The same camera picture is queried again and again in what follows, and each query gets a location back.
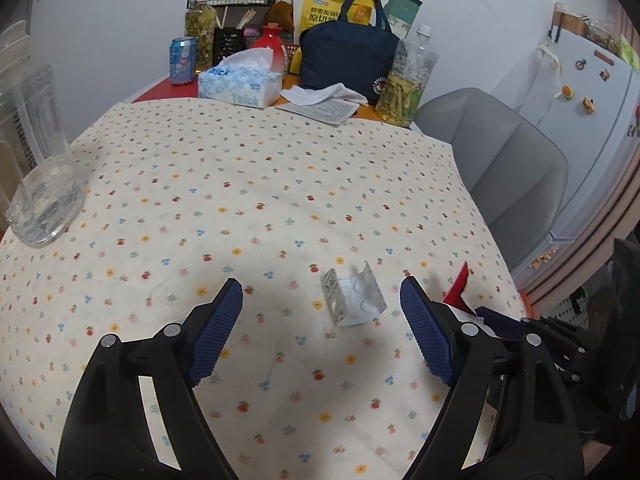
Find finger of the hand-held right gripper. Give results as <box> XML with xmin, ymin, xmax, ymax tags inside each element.
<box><xmin>547</xmin><ymin>350</ymin><xmax>588</xmax><ymax>388</ymax></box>
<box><xmin>475</xmin><ymin>306</ymin><xmax>593</xmax><ymax>348</ymax></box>

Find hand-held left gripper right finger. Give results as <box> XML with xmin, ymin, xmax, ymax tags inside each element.
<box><xmin>399</xmin><ymin>275</ymin><xmax>586</xmax><ymax>480</ymax></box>

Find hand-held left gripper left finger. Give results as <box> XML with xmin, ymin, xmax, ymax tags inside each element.
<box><xmin>56</xmin><ymin>277</ymin><xmax>245</xmax><ymax>480</ymax></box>

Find red wrapper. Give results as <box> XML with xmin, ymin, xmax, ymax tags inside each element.
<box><xmin>442</xmin><ymin>261</ymin><xmax>482</xmax><ymax>318</ymax></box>

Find silver blister pack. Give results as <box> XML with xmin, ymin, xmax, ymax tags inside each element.
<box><xmin>322</xmin><ymin>260</ymin><xmax>388</xmax><ymax>328</ymax></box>

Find floral tablecloth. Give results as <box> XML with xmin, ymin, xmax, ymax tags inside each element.
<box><xmin>0</xmin><ymin>97</ymin><xmax>523</xmax><ymax>480</ymax></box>

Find grey chair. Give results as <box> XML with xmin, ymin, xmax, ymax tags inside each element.
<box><xmin>412</xmin><ymin>87</ymin><xmax>570</xmax><ymax>267</ymax></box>

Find white refrigerator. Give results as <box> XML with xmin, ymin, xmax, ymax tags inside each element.
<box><xmin>490</xmin><ymin>2</ymin><xmax>640</xmax><ymax>271</ymax></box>

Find clear plastic jar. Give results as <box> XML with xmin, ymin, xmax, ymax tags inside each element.
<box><xmin>0</xmin><ymin>62</ymin><xmax>91</xmax><ymax>249</ymax></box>

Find printed paper leaflet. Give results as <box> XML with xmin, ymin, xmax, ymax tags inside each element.
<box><xmin>275</xmin><ymin>97</ymin><xmax>360</xmax><ymax>126</ymax></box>

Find plastic oil bottle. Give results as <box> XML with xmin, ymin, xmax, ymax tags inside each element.
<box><xmin>375</xmin><ymin>24</ymin><xmax>440</xmax><ymax>128</ymax></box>

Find blue white tissue box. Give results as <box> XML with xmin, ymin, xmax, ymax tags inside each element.
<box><xmin>197</xmin><ymin>47</ymin><xmax>285</xmax><ymax>109</ymax></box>

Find blue soda can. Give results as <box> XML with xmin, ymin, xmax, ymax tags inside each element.
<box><xmin>170</xmin><ymin>36</ymin><xmax>199</xmax><ymax>85</ymax></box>

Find navy lunch bag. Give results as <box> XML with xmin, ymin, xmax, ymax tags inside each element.
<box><xmin>298</xmin><ymin>0</ymin><xmax>402</xmax><ymax>107</ymax></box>

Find black slotted holder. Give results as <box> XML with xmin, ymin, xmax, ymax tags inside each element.
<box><xmin>214</xmin><ymin>26</ymin><xmax>246</xmax><ymax>61</ymax></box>

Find red bottle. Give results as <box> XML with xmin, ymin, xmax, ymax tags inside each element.
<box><xmin>250</xmin><ymin>22</ymin><xmax>286</xmax><ymax>73</ymax></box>

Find bottle of pickled vegetables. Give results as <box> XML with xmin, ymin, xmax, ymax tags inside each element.
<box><xmin>185</xmin><ymin>0</ymin><xmax>218</xmax><ymax>73</ymax></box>

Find wooden rack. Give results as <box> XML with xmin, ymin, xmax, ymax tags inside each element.
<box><xmin>550</xmin><ymin>2</ymin><xmax>592</xmax><ymax>42</ymax></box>

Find wooden chopsticks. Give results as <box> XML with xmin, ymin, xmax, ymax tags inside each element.
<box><xmin>220</xmin><ymin>6</ymin><xmax>262</xmax><ymax>31</ymax></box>

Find green carton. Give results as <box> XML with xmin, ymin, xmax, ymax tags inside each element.
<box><xmin>384</xmin><ymin>0</ymin><xmax>423</xmax><ymax>41</ymax></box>

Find brown plush toy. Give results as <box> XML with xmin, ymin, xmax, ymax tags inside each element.
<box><xmin>264</xmin><ymin>1</ymin><xmax>295</xmax><ymax>36</ymax></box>

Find yellow snack bag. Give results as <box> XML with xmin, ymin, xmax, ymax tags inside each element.
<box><xmin>299</xmin><ymin>0</ymin><xmax>351</xmax><ymax>36</ymax></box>

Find white hanging strap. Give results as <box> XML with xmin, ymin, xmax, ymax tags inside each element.
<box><xmin>536</xmin><ymin>40</ymin><xmax>562</xmax><ymax>127</ymax></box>

